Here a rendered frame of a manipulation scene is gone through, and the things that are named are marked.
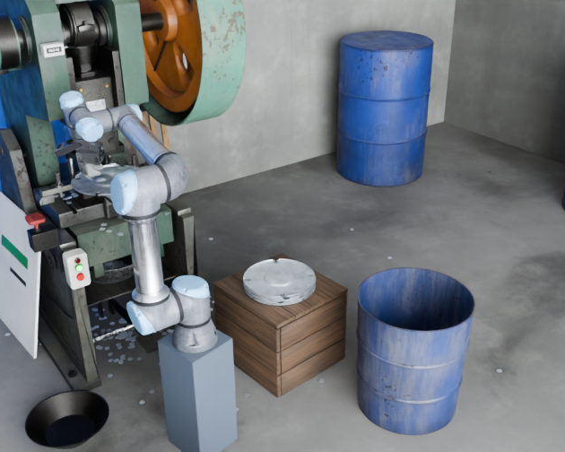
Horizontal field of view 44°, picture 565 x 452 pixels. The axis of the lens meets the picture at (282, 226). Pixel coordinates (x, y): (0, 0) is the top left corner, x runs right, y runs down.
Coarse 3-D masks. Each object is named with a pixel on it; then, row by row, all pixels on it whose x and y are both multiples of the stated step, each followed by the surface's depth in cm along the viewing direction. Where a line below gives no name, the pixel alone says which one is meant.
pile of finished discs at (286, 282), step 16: (256, 272) 289; (272, 272) 287; (288, 272) 287; (304, 272) 288; (256, 288) 278; (272, 288) 278; (288, 288) 278; (304, 288) 277; (272, 304) 273; (288, 304) 274
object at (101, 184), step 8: (104, 168) 286; (112, 168) 286; (128, 168) 286; (136, 168) 285; (80, 176) 279; (96, 176) 278; (104, 176) 277; (112, 176) 277; (72, 184) 272; (80, 184) 272; (88, 184) 272; (96, 184) 271; (104, 184) 270; (80, 192) 264; (88, 192) 265; (96, 192) 265; (104, 192) 265
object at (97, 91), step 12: (84, 72) 264; (96, 72) 269; (84, 84) 259; (96, 84) 262; (108, 84) 264; (84, 96) 261; (96, 96) 264; (108, 96) 266; (96, 108) 265; (108, 108) 268; (108, 132) 268; (108, 144) 270
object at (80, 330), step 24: (0, 144) 296; (0, 168) 310; (24, 168) 291; (24, 192) 292; (72, 240) 260; (48, 264) 276; (48, 288) 298; (48, 312) 311; (72, 312) 275; (48, 336) 311; (72, 336) 286; (72, 360) 296; (72, 384) 282; (96, 384) 284
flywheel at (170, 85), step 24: (144, 0) 290; (168, 0) 272; (192, 0) 250; (168, 24) 271; (192, 24) 262; (144, 48) 302; (168, 48) 284; (192, 48) 267; (168, 72) 290; (192, 72) 272; (168, 96) 288; (192, 96) 270
